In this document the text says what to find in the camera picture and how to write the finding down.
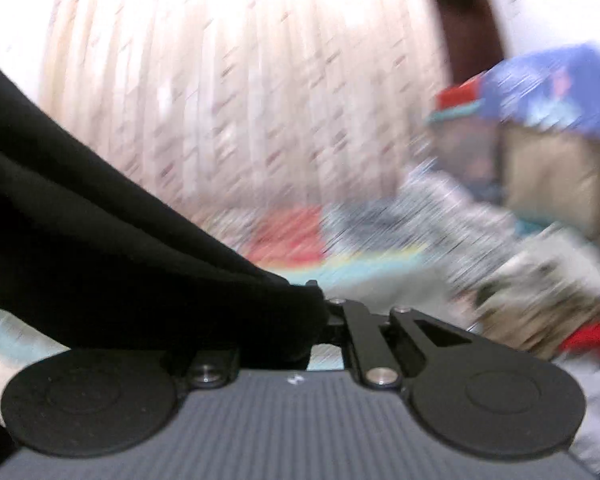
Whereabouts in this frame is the black pant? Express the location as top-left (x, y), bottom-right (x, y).
top-left (0, 52), bottom-right (330, 478)

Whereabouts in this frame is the khaki crumpled garment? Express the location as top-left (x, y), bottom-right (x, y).
top-left (475, 226), bottom-right (600, 360)

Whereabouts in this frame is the red garment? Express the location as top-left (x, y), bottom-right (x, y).
top-left (559, 323), bottom-right (600, 355)

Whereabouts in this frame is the grey teal-bordered blanket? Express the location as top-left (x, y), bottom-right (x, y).
top-left (0, 252), bottom-right (462, 366)

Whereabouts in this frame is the black white patterned cloth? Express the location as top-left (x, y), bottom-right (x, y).
top-left (321, 165), bottom-right (518, 290)

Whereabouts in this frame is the beige cabinet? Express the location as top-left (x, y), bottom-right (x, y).
top-left (501, 122), bottom-right (600, 240)

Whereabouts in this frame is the red patterned quilt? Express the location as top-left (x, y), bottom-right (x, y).
top-left (242, 206), bottom-right (325, 268)

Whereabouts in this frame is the blue printed cloth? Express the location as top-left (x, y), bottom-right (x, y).
top-left (479, 44), bottom-right (600, 141)

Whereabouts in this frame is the patterned beige curtain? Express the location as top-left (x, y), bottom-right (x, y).
top-left (41, 0), bottom-right (449, 210)

